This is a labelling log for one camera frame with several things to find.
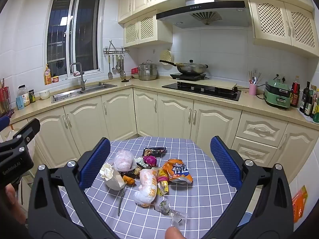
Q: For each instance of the pink plastic bag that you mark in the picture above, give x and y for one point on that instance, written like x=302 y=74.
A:
x=123 y=160

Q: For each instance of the hanging ladle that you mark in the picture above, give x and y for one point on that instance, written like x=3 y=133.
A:
x=114 y=67

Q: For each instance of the large orange bag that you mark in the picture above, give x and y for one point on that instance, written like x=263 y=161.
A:
x=299 y=204

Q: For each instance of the purple foil wrapper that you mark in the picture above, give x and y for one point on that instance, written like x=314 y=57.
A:
x=150 y=161

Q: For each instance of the black gas stove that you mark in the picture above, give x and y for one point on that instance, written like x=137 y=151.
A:
x=199 y=90

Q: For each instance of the orange peel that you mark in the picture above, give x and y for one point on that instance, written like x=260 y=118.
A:
x=129 y=180

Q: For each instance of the clear candy wrapper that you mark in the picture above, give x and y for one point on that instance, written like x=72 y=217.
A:
x=165 y=208

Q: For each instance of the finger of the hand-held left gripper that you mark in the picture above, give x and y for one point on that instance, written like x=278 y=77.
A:
x=27 y=128
x=3 y=123

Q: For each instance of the white trash bin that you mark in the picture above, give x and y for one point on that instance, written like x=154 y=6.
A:
x=249 y=221

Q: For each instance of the small green label bottle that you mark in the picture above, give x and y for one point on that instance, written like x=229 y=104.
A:
x=32 y=97

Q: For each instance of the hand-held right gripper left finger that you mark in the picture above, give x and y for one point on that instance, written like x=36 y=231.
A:
x=96 y=164

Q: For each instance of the small lattice door cabinet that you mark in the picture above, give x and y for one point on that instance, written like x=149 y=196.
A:
x=147 y=29

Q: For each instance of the steel faucet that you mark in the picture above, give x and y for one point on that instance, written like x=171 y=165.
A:
x=82 y=79

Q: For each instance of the wall utensil rack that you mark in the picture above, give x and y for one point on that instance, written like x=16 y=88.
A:
x=116 y=51

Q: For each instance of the hanging slotted spatula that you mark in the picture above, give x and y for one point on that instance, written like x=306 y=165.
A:
x=110 y=74

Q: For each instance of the white and orange plastic bag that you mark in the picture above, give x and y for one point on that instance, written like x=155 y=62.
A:
x=147 y=189

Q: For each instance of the white paper cup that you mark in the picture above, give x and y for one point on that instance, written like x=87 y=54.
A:
x=115 y=183

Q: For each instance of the yellow wrapper with pink band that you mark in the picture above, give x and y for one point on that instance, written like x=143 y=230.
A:
x=163 y=181

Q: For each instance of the steel wok with lid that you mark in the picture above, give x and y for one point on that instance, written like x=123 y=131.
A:
x=192 y=68

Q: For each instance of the orange packet on windowsill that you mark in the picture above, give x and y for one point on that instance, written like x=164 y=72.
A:
x=47 y=76

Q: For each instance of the white bowl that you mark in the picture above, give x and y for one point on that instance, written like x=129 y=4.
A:
x=44 y=95

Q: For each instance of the green electric cooker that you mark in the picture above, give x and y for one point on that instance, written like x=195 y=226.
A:
x=276 y=94

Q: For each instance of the dark glass bottle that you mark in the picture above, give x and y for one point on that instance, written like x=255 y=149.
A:
x=310 y=104
x=304 y=99

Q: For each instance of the small red box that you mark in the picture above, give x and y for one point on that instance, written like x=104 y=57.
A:
x=55 y=79

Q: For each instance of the cream round colander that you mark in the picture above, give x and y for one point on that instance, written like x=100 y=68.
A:
x=165 y=56

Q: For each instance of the red bowl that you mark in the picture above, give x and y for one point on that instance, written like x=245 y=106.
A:
x=134 y=70

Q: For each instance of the steel sink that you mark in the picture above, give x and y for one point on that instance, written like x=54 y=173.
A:
x=82 y=92

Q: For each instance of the person's right hand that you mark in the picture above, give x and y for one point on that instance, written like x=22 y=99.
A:
x=175 y=234

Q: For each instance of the blue packet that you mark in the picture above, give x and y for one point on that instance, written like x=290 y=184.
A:
x=20 y=103

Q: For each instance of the wall power outlet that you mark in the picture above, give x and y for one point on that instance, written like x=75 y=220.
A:
x=280 y=78

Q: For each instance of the person's left hand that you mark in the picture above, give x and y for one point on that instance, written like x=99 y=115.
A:
x=13 y=201

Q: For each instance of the large lattice door cabinet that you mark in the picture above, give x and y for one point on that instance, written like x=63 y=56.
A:
x=284 y=25

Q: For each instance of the steel steamer pot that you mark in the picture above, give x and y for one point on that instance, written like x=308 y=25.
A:
x=147 y=72

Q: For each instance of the white lidded jar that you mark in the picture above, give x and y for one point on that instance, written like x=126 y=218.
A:
x=24 y=95

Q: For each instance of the range hood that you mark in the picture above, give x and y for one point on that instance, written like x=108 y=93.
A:
x=201 y=15

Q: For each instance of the cream base cabinets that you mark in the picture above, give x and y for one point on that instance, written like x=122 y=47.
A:
x=174 y=114

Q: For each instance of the orange snack bag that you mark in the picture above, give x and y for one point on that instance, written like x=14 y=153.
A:
x=178 y=173

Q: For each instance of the black snack wrapper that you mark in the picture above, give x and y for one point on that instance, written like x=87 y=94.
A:
x=154 y=151

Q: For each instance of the white tissue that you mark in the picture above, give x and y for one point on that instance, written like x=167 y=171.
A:
x=106 y=170

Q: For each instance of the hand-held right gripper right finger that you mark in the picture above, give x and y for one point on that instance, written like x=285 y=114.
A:
x=225 y=164

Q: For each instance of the dark thin stem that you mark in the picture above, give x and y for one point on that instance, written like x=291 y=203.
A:
x=122 y=199

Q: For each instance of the pink utensil holder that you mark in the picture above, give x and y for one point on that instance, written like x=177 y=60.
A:
x=252 y=90

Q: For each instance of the kitchen window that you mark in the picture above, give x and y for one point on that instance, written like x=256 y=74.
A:
x=84 y=34

